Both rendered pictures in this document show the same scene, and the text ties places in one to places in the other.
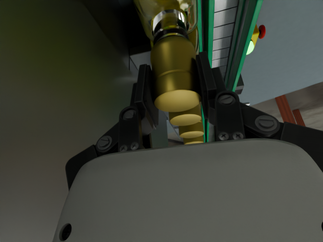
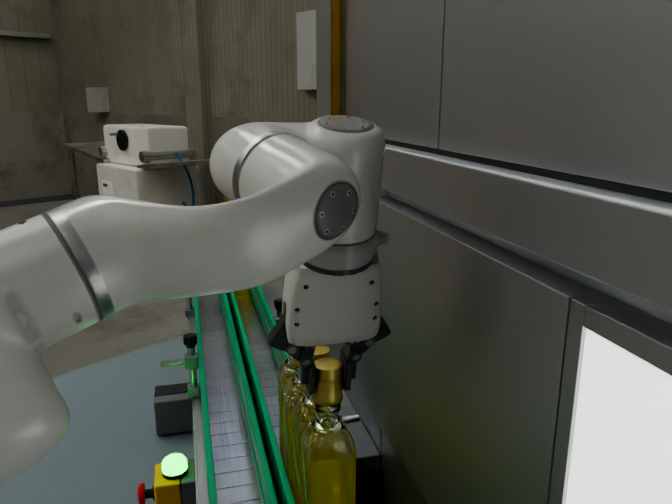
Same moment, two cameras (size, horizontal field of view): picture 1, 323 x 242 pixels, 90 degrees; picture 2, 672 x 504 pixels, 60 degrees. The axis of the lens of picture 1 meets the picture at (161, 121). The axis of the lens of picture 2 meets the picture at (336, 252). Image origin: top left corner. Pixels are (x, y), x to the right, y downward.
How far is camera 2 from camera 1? 0.55 m
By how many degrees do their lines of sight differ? 7
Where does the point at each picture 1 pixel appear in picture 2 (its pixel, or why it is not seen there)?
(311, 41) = (26, 483)
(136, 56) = (368, 453)
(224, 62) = (215, 440)
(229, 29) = (219, 482)
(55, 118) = (421, 357)
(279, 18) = not seen: outside the picture
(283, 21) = not seen: outside the picture
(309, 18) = not seen: outside the picture
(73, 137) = (413, 339)
